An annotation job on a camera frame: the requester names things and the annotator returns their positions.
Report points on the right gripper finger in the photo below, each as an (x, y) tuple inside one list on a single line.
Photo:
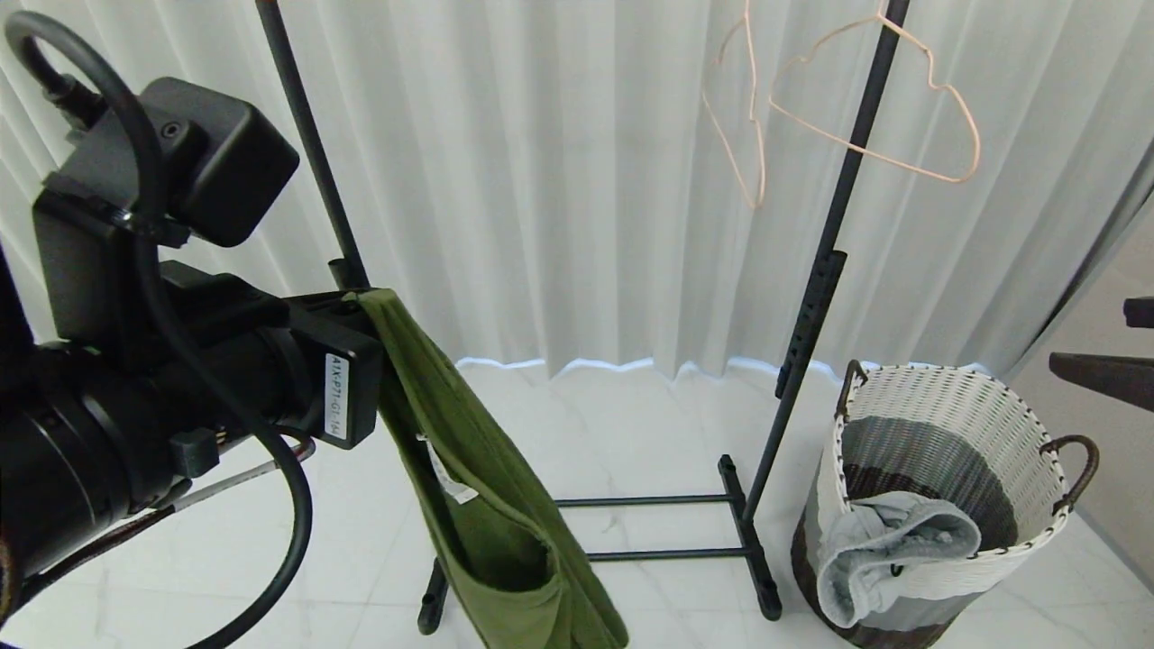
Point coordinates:
[(1118, 379), (1140, 313)]

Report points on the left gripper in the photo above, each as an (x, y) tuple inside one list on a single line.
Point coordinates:
[(90, 451)]

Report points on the pink clothes hanger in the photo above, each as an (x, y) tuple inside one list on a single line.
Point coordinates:
[(759, 135), (902, 159)]

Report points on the green printed T-shirt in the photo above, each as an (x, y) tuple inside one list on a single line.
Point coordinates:
[(505, 541)]

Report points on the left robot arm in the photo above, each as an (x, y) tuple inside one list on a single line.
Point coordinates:
[(9, 306)]

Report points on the white laundry basket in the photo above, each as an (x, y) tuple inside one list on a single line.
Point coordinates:
[(947, 397)]

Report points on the black clothes rack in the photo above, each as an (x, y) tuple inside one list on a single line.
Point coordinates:
[(811, 324)]

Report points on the pale grey shorts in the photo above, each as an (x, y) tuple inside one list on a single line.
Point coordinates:
[(865, 559)]

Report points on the white curtain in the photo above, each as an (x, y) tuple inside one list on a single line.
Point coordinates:
[(559, 180)]

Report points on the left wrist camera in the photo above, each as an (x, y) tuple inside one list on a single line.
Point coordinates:
[(207, 162)]

